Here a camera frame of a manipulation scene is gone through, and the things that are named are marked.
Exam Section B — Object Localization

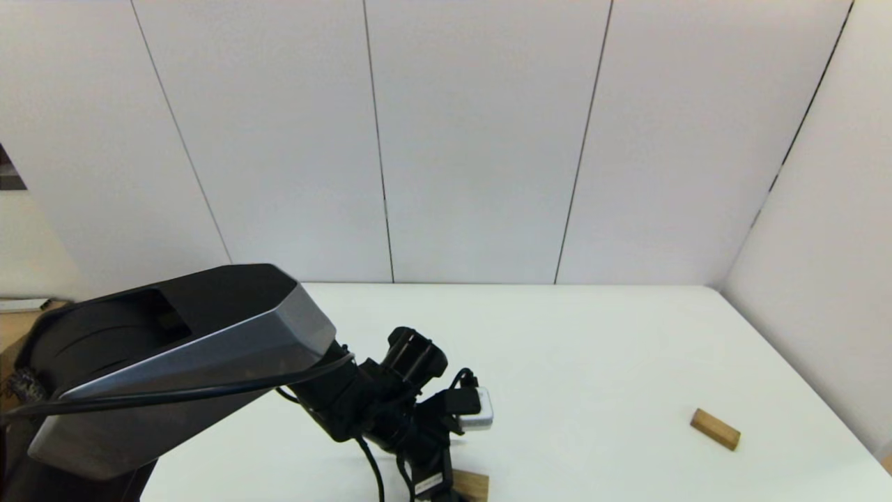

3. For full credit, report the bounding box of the arched wooden building block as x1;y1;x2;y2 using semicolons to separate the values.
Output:
452;469;490;502

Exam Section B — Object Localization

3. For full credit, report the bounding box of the rectangular wooden building block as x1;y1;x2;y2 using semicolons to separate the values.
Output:
690;409;741;452

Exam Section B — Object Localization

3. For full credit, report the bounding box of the labelled brown cardboard box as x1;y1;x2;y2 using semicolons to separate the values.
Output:
0;310;51;413

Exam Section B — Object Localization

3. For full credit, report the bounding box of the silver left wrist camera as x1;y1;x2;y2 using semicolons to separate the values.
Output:
456;388;495;432

